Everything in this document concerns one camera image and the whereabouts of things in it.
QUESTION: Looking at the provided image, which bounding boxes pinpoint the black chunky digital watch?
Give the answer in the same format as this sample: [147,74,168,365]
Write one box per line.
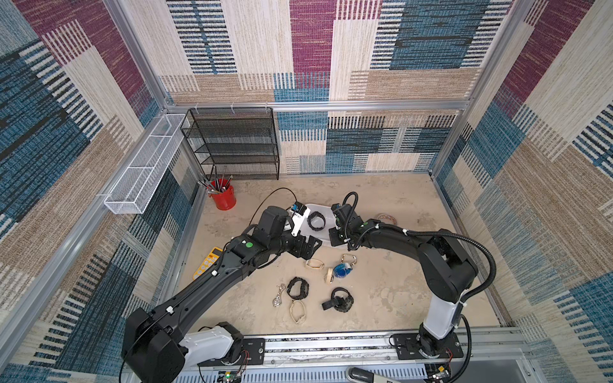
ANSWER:
[286,276,310,301]

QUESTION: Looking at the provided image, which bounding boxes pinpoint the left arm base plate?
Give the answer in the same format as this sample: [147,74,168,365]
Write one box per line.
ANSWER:
[198,338,266,367]

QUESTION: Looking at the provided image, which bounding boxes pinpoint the pens in cup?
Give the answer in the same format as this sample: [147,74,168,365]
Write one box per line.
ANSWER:
[198,165,233,195]

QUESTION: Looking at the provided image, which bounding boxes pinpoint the yellow calculator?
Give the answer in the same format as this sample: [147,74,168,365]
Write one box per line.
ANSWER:
[193,247,223,280]

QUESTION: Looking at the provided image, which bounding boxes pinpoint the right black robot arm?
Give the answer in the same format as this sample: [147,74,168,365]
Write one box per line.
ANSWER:
[330,203,497,358]

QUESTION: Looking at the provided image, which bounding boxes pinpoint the blue transparent watch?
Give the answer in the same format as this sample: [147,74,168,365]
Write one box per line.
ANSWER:
[333,263,353,279]

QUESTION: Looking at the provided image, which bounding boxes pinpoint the red pen cup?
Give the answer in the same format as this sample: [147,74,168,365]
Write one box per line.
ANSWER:
[209,186,236,211]

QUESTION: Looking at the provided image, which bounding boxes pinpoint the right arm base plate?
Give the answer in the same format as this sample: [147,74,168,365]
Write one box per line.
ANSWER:
[388,332,465,360]

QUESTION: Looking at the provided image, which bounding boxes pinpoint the white tape roll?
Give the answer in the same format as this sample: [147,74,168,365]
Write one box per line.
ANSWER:
[375,213,397,225]

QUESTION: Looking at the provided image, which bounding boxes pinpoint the white plastic storage box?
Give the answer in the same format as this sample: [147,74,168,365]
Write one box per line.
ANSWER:
[300,204,344,247]

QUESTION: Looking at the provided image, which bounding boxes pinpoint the black wire mesh shelf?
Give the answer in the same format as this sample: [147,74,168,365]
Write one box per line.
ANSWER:
[182,108,280,180]

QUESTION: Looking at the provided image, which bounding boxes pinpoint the white wire mesh basket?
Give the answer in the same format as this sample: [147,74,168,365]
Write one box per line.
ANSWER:
[105,114,185,215]

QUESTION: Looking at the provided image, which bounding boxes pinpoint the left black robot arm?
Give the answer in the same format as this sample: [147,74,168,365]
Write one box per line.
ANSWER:
[121,202,322,382]

